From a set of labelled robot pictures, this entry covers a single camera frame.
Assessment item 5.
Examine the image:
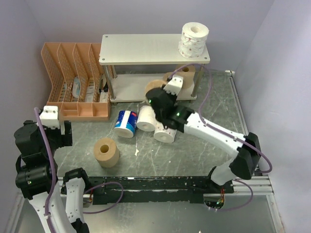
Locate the white floral roll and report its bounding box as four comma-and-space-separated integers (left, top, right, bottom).
178, 22, 209, 59
154, 121, 177, 143

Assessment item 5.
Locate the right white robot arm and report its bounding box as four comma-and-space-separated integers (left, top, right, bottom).
146, 87, 261, 193

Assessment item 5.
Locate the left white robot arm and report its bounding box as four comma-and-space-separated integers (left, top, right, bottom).
14, 120, 91, 233

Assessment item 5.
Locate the white two-tier metal shelf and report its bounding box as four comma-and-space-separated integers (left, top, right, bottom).
99, 34, 210, 103

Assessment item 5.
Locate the plain white paper roll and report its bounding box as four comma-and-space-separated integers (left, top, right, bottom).
137, 105, 156, 132

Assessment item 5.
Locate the blue wrapped paper roll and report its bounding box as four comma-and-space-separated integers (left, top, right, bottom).
114, 110, 138, 138

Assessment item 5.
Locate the orange plastic file organizer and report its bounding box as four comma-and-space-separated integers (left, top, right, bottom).
41, 42, 111, 121

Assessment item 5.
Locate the tissue pack in organizer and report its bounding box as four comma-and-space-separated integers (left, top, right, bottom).
72, 76, 86, 98

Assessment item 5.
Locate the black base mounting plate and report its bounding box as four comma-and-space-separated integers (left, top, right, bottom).
89, 176, 234, 205

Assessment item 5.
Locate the black pen in organizer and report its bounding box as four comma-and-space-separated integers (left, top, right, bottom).
98, 75, 103, 94

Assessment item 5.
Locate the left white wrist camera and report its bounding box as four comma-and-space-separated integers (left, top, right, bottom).
39, 105, 60, 129

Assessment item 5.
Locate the white wall plug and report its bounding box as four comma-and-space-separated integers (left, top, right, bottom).
225, 70, 235, 76

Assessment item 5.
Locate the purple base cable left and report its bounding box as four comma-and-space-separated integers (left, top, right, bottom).
81, 181, 125, 215

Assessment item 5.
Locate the aluminium frame rail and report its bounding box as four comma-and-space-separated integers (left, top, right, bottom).
229, 72, 285, 233

